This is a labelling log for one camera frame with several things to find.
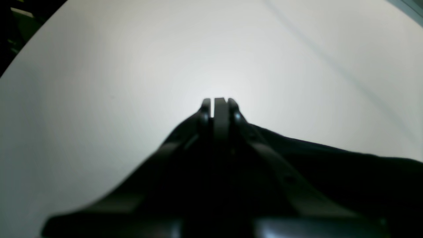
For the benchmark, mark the black T-shirt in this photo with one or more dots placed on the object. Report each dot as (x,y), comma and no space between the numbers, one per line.
(380,187)

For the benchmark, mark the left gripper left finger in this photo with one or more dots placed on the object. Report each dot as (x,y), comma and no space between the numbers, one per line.
(132,209)

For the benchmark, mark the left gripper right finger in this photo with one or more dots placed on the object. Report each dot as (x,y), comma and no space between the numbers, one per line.
(317,216)

